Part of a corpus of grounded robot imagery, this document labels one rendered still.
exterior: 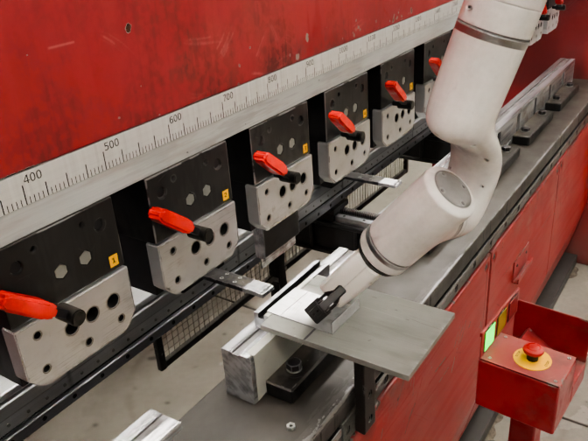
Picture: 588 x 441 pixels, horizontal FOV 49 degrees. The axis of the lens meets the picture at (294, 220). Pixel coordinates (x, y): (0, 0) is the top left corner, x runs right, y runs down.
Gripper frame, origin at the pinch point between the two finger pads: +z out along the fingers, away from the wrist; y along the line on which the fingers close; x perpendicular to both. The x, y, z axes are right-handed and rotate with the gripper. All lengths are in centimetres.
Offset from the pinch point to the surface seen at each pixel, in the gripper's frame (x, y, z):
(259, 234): -15.1, 3.8, -2.8
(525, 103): -2, -141, 9
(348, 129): -18.1, -12.2, -18.2
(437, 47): -23, -58, -19
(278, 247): -12.0, 0.0, -0.4
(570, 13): -17, -216, -1
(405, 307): 9.5, -7.9, -4.9
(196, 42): -33.4, 17.0, -30.4
